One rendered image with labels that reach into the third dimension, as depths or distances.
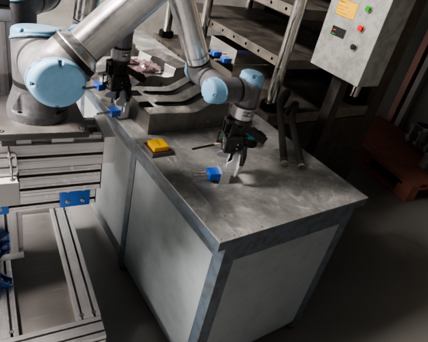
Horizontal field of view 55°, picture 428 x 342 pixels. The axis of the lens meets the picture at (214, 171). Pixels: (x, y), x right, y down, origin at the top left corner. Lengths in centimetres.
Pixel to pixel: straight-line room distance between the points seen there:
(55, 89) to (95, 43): 13
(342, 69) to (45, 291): 157
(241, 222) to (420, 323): 150
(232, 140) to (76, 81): 57
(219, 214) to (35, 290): 85
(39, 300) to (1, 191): 77
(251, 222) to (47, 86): 71
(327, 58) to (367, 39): 22
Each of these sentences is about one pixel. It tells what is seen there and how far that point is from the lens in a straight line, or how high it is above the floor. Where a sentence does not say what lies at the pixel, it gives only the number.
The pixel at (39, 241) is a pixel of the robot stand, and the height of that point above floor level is 21.
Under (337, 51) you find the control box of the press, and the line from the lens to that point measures 201.
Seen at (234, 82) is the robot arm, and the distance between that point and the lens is 123.
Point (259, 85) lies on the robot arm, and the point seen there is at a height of 117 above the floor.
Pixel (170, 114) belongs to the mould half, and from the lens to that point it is 164.
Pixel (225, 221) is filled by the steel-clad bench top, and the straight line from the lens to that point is 126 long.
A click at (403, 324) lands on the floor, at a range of 249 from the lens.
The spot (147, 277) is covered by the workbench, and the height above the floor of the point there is 20.
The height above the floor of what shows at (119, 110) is 84.
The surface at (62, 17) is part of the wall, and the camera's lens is 390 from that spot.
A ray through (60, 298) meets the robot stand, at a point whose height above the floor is 21.
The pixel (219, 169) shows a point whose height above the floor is 85.
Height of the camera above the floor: 157
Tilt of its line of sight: 31 degrees down
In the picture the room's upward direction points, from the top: 14 degrees clockwise
